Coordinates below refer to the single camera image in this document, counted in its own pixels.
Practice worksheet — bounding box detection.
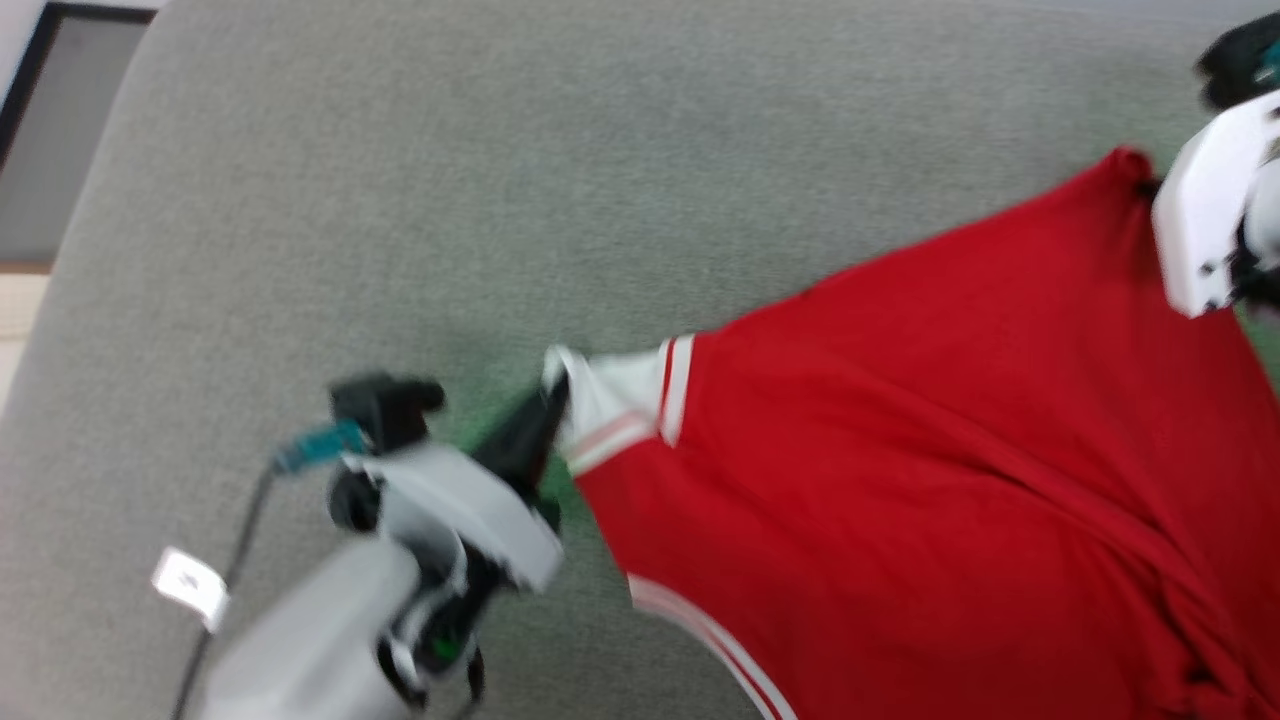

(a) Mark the dark-framed grey panel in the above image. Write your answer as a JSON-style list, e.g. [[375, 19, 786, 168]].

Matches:
[[0, 0, 158, 273]]

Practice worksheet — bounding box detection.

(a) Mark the red and white jersey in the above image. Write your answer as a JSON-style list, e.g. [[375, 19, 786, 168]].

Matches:
[[543, 145, 1280, 720]]

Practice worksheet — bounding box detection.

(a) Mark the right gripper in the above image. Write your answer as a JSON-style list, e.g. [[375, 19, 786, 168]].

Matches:
[[1150, 90, 1280, 321]]

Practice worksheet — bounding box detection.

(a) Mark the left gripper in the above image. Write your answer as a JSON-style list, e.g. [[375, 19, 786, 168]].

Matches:
[[330, 378, 573, 693]]

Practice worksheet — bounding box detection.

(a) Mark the white cable label tag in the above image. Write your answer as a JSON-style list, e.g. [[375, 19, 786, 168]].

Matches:
[[150, 545, 232, 634]]

